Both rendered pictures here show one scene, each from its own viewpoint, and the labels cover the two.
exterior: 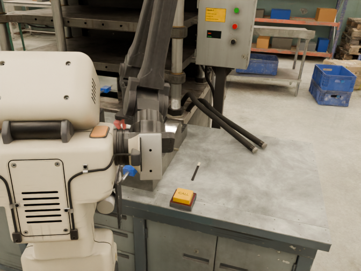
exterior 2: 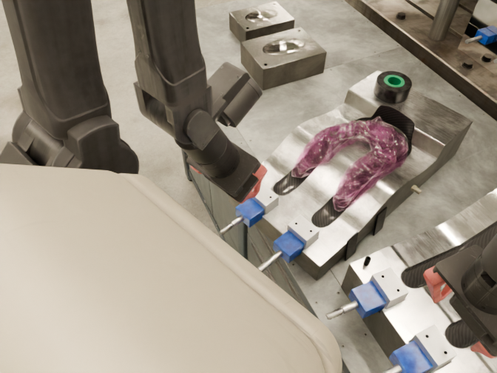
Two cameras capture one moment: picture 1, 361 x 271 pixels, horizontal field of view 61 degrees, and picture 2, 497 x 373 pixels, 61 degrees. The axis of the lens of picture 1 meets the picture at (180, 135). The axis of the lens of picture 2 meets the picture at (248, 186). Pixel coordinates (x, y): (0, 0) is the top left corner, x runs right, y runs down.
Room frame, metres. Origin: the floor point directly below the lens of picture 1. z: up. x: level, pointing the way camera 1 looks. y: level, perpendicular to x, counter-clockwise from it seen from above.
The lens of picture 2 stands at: (0.64, 0.18, 1.53)
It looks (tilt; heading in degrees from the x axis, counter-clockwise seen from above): 50 degrees down; 50
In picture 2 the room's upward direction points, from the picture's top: straight up
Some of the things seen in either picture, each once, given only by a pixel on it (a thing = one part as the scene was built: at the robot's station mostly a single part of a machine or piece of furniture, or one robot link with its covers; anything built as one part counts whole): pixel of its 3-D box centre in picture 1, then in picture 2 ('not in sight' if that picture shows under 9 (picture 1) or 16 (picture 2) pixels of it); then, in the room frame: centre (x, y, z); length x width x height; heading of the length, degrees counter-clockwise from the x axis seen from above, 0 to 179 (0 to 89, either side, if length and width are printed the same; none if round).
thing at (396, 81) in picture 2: not in sight; (392, 86); (1.42, 0.58, 0.93); 0.08 x 0.08 x 0.04
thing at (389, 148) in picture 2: not in sight; (356, 149); (1.23, 0.52, 0.90); 0.26 x 0.18 x 0.08; 2
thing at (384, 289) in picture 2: not in sight; (362, 301); (0.97, 0.29, 0.89); 0.13 x 0.05 x 0.05; 163
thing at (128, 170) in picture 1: (129, 171); (404, 364); (0.94, 0.18, 0.89); 0.13 x 0.05 x 0.05; 165
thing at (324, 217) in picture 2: not in sight; (350, 158); (1.21, 0.52, 0.88); 0.34 x 0.15 x 0.07; 2
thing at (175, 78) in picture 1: (116, 62); not in sight; (2.22, 0.48, 0.96); 1.29 x 0.83 x 0.18; 75
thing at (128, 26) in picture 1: (114, 27); not in sight; (2.22, 0.48, 1.20); 1.29 x 0.83 x 0.19; 75
